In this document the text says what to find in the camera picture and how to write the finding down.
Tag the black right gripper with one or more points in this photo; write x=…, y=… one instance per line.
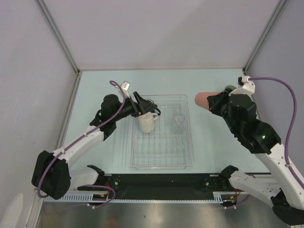
x=214, y=101

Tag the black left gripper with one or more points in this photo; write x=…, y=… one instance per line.
x=141, y=106

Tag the pink plastic cup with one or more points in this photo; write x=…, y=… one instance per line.
x=201, y=99

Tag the white ceramic mug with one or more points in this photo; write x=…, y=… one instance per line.
x=147, y=122

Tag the light green plastic cup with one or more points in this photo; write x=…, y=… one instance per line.
x=230, y=88

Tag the clear glass cup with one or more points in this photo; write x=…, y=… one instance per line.
x=178, y=123

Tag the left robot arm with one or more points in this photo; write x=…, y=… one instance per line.
x=52, y=176

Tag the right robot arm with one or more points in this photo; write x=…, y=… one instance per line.
x=239, y=112

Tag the dark blue ceramic mug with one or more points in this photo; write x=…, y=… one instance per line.
x=157, y=111

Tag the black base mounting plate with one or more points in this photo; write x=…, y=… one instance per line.
x=182, y=186

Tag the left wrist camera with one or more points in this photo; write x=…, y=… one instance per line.
x=123, y=89

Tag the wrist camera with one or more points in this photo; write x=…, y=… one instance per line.
x=123, y=89
x=245, y=87

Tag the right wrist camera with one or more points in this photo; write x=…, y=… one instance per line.
x=245, y=87

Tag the white wire dish rack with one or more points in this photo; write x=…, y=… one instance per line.
x=162, y=148

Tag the right aluminium frame post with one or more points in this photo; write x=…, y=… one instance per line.
x=265, y=33

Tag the aluminium frame post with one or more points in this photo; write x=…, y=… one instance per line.
x=265, y=33
x=57, y=34

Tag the left aluminium frame post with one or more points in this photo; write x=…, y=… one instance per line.
x=57, y=34

